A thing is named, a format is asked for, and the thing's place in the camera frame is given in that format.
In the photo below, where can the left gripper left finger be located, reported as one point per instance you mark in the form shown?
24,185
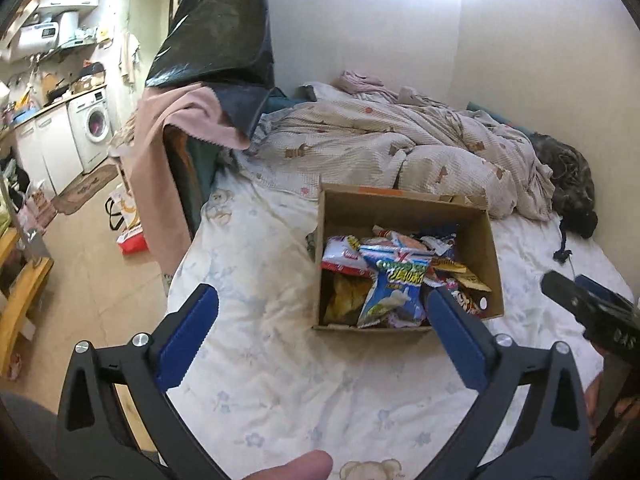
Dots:
176,341

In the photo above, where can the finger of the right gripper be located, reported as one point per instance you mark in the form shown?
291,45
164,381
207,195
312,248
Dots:
599,290

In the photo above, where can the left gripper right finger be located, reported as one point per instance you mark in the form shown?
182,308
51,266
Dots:
464,337

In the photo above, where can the blue Lonely God chips bag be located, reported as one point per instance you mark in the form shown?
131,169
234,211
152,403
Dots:
395,295

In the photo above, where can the blue yellow cartoon snack bag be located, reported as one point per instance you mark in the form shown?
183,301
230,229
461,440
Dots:
441,240

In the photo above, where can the right hand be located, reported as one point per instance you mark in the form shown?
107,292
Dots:
591,401

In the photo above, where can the left hand thumb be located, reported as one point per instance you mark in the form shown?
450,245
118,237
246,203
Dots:
315,465

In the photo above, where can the red cartoon snack bag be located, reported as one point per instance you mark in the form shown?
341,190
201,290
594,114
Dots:
471,300

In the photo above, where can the small yellow cracker packet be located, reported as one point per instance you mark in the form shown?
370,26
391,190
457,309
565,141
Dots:
460,273

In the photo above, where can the dark patterned garment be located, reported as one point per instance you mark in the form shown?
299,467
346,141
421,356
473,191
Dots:
574,196

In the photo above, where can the white floral bed sheet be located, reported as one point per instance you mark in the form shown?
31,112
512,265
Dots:
269,383

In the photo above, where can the white shrimp chips bag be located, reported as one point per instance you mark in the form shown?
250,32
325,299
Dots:
394,239

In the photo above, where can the red white shopping bag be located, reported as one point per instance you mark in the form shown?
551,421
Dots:
124,220

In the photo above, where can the white red snack bag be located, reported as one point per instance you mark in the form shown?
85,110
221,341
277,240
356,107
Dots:
342,255

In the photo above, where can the wooden chair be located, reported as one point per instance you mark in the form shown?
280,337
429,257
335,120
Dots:
22,281

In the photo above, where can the brown floor mat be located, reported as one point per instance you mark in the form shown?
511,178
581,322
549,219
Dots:
79,192

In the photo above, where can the beige checkered bear quilt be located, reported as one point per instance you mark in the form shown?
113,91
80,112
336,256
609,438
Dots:
407,142

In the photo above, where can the white kitchen cabinet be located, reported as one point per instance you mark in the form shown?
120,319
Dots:
47,151

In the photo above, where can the white washing machine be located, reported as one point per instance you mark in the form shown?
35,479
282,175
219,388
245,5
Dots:
91,127

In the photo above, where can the black plastic bag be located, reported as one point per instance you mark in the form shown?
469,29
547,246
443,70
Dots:
226,45

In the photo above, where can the white water heater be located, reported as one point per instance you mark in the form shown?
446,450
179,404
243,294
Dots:
46,36

